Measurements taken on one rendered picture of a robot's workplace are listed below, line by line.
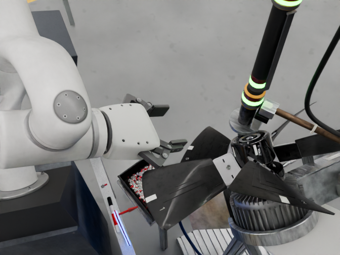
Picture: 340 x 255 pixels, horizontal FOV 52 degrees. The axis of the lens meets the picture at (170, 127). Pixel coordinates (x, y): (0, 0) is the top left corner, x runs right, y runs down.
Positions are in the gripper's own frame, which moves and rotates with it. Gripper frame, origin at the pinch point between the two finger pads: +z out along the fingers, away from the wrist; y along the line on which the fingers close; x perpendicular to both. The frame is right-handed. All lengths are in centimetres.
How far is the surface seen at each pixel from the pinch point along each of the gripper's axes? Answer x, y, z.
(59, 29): -36, -70, 6
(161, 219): -33.0, 8.2, 12.9
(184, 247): -122, 3, 84
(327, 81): -52, -67, 224
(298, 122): 12.4, 9.2, 20.6
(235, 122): 0.9, 0.4, 18.3
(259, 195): -1.2, 17.5, 15.3
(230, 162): -20.2, 0.8, 35.0
